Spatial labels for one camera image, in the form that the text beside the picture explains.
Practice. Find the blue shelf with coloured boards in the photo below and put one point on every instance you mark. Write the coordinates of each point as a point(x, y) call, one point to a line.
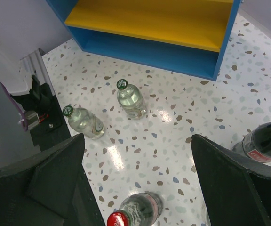
point(183, 36)

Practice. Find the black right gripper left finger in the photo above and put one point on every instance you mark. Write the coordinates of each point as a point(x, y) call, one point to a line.
point(49, 189)

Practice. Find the aluminium rail frame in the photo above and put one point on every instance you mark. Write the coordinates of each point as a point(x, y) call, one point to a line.
point(34, 63)

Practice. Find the clear soda bottle shelved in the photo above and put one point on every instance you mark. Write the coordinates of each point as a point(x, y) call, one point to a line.
point(130, 99)

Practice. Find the clear soda bottle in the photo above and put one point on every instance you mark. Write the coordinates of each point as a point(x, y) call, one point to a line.
point(83, 121)

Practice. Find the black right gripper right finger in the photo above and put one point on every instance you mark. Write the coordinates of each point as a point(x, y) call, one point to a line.
point(236, 189)

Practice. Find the cola bottle front centre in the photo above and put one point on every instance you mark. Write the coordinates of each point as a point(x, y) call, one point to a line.
point(141, 209)

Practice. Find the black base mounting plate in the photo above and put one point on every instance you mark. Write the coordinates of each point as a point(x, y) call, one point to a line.
point(52, 128)

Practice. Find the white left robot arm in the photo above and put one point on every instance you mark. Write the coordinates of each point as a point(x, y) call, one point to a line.
point(22, 84)

